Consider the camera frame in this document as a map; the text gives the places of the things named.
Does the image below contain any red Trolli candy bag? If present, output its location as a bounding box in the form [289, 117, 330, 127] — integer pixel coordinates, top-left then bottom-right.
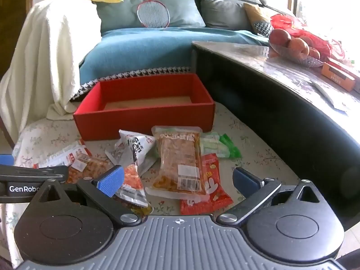
[180, 154, 233, 215]

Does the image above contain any white bamboo shoot snack bag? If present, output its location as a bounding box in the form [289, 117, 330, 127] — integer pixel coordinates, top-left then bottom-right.
[105, 130, 158, 208]

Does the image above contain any red white spicy strip pack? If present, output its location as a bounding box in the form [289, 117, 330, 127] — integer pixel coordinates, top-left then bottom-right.
[32, 139, 92, 168]

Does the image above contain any green white snack bag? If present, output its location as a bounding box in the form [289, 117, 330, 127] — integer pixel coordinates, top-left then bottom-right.
[200, 132, 242, 159]

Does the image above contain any clear orange tofu snack pack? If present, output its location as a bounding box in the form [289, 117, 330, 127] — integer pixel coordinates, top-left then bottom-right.
[145, 126, 209, 202]

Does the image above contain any dark red spicy snack pack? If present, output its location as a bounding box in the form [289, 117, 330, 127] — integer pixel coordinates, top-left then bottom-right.
[66, 154, 110, 183]

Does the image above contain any white towel blanket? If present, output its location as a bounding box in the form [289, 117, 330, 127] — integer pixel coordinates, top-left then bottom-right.
[1, 0, 101, 142]

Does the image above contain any red cardboard box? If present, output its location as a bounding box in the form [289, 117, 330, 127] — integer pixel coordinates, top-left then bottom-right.
[74, 74, 215, 141]

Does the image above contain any dark coffee table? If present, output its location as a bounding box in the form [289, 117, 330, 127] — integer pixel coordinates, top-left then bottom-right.
[192, 41, 359, 229]

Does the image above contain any white paper on table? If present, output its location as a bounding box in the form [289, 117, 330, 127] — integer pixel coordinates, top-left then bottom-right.
[310, 81, 347, 112]

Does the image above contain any orange box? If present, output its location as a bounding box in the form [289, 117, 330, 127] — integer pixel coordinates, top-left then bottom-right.
[321, 63, 355, 91]

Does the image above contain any teal sofa cover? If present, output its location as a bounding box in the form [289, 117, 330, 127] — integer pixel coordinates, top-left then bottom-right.
[72, 27, 268, 101]

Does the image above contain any glass fruit bowl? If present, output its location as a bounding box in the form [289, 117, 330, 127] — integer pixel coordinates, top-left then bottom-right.
[270, 43, 323, 68]

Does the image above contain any peach fruit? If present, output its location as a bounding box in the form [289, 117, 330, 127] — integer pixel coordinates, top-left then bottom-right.
[287, 38, 309, 56]
[269, 29, 292, 47]

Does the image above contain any red plastic bag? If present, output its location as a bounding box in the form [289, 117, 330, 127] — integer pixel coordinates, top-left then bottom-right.
[270, 13, 345, 62]

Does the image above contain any patterned throw pillow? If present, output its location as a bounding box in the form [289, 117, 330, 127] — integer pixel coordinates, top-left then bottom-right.
[243, 3, 273, 38]

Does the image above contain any badminton racket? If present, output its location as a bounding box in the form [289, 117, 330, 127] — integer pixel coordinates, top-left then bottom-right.
[137, 0, 170, 29]

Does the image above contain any grey sofa cushion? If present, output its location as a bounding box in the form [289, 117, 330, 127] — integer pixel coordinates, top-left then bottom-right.
[195, 0, 260, 32]

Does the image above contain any green sofa cushion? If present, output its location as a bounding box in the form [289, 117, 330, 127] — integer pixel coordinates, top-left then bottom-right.
[96, 0, 205, 32]

